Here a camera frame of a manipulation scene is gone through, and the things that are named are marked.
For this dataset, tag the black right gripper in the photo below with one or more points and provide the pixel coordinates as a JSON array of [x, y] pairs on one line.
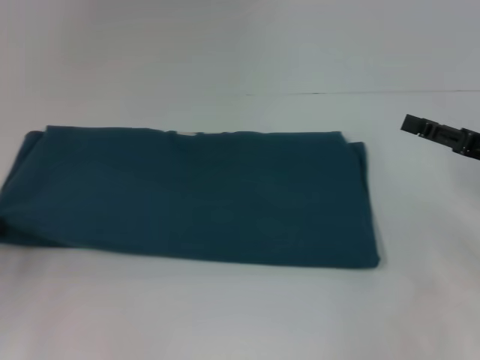
[[470, 144]]

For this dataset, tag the dark teal shirt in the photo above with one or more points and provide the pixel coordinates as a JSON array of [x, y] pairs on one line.
[[187, 198]]

